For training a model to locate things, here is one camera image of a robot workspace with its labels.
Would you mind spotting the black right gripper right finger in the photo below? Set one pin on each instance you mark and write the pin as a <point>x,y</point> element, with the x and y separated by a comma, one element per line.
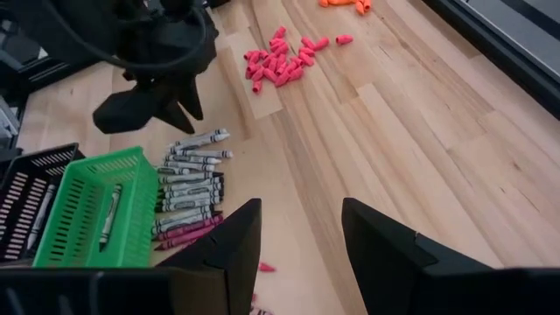
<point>394,271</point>

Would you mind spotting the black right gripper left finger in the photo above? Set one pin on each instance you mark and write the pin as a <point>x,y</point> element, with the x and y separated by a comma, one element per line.
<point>227,271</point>

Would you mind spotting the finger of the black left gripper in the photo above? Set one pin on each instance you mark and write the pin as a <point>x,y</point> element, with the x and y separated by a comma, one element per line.
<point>127,111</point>
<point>184,94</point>

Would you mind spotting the grey paper-wrapped crayon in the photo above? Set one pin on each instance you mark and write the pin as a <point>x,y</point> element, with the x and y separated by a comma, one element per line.
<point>199,143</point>
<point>41,217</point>
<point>184,216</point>
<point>204,154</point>
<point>183,223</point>
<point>173,170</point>
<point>189,165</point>
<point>191,177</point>
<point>189,198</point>
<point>110,218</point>
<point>193,159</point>
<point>198,137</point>
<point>188,205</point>
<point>191,184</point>
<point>190,191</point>

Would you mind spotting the black plastic slotted basket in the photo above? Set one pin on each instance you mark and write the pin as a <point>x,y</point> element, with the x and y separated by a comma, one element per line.
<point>44,153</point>

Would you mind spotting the green plastic slotted basket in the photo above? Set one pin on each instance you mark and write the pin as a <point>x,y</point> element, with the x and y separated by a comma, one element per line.
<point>144,205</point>

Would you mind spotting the magenta paper-wrapped crayon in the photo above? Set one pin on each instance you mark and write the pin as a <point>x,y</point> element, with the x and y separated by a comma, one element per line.
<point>266,267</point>
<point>190,228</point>
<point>254,297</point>
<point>185,238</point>
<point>261,311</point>

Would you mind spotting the pink eraser cap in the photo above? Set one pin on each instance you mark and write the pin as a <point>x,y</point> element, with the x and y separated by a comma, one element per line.
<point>281,48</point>
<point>344,39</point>
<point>280,32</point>
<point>248,55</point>
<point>276,42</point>
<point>321,44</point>
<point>270,74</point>
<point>264,54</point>
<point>282,78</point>
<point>272,64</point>
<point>250,71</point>
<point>257,86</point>
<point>291,66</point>
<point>297,60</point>
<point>296,73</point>
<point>255,57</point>
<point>306,51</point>
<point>258,73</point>
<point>308,43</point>
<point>283,59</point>
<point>306,59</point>

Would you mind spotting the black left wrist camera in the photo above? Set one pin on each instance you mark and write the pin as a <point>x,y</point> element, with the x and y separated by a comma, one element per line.
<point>192,39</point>

